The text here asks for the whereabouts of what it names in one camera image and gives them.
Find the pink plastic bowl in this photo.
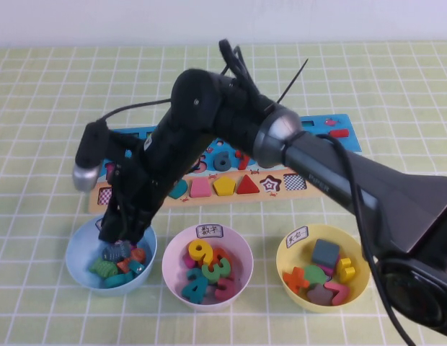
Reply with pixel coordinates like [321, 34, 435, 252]
[161, 226, 254, 313]

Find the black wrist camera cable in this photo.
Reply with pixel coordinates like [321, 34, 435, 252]
[100, 38, 278, 123]

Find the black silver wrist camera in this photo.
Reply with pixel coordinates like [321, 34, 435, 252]
[72, 121, 110, 191]

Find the magenta wooden shape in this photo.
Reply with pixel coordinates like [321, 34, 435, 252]
[326, 255, 342, 277]

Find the green wooden circle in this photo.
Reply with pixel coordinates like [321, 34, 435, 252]
[303, 265, 331, 289]

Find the dark grey fish peg nine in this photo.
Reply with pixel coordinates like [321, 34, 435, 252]
[102, 240, 133, 262]

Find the grey brown wooden star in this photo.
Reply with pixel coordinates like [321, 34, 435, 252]
[306, 283, 335, 306]

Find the black zip tie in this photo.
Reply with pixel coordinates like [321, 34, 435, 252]
[277, 57, 310, 104]

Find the yellow plastic bowl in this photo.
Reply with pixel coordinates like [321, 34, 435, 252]
[275, 223, 371, 314]

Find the colourful wooden puzzle board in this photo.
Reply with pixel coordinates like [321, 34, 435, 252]
[88, 114, 363, 213]

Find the teal wooden number four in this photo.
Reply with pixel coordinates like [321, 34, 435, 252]
[182, 277, 210, 303]

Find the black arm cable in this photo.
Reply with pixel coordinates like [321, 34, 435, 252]
[317, 133, 417, 346]

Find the orange wooden number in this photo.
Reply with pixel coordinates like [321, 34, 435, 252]
[212, 248, 234, 268]

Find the orange wooden fish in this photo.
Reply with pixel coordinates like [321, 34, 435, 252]
[117, 247, 147, 274]

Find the white label on yellow bowl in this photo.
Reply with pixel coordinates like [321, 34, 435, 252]
[286, 226, 310, 249]

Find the dark grey wooden square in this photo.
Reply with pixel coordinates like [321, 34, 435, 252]
[311, 239, 340, 270]

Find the yellow wooden number nine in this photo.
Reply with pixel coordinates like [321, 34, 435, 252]
[187, 241, 213, 268]

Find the light blue plastic bowl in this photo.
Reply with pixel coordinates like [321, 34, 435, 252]
[65, 215, 158, 297]

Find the red wooden triangle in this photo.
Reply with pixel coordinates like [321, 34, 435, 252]
[236, 174, 261, 195]

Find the green striped wooden fish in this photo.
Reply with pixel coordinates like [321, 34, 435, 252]
[89, 258, 118, 280]

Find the yellow wooden pentagon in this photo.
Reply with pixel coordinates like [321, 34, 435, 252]
[213, 176, 236, 197]

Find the red wooden number seven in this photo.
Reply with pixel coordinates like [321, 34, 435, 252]
[234, 151, 252, 171]

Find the teal wooden fish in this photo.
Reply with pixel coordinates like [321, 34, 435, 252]
[103, 272, 135, 289]

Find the dark blue number six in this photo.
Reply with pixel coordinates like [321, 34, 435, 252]
[213, 151, 234, 173]

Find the pink wooden trapezoid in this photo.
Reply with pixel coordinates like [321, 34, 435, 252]
[190, 179, 211, 199]

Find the pink wooden angle sign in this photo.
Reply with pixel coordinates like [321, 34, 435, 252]
[324, 281, 350, 306]

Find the white label on pink bowl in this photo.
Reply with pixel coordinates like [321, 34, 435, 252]
[196, 225, 224, 239]

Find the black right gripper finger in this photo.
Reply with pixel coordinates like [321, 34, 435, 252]
[98, 203, 130, 243]
[126, 201, 153, 249]

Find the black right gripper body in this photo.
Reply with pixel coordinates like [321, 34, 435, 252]
[110, 117, 207, 214]

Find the yellow wooden equals sign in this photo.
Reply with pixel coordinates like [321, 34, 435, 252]
[335, 257, 356, 284]

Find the teal wooden heart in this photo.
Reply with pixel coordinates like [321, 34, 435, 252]
[168, 179, 189, 200]

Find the orange wooden cross sign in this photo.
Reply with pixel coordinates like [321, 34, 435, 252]
[283, 266, 311, 293]

